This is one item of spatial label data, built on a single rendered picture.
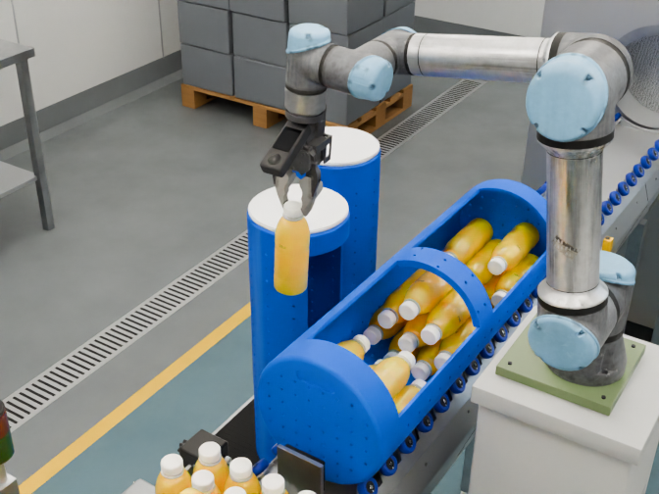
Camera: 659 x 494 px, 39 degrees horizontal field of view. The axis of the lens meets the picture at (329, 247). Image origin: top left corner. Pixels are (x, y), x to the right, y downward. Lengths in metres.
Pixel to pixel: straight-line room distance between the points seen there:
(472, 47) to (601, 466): 0.78
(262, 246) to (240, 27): 3.12
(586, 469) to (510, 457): 0.15
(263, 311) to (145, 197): 2.35
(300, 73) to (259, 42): 3.82
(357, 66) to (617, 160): 1.78
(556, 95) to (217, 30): 4.34
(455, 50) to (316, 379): 0.63
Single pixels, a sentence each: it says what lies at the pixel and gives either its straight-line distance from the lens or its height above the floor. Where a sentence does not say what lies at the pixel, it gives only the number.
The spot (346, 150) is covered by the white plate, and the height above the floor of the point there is 1.04.
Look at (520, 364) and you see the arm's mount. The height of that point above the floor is 1.17.
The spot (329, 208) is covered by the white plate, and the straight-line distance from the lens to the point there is 2.58.
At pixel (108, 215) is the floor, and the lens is 4.78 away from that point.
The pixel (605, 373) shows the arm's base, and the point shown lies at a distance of 1.82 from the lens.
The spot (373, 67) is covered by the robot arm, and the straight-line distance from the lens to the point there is 1.60.
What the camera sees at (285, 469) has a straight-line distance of 1.81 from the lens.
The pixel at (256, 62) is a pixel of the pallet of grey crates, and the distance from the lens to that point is 5.53.
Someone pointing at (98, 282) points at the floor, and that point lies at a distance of 4.25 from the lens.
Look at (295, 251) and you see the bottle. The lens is 1.82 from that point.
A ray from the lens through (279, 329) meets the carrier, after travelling 2.65.
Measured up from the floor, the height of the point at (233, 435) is 0.15.
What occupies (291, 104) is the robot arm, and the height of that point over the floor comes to 1.63.
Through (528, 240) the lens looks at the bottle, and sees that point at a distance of 2.31.
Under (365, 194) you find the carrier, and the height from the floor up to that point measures 0.92.
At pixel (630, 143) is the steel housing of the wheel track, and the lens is 3.41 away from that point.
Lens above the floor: 2.27
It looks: 31 degrees down
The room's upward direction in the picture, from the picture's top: 1 degrees clockwise
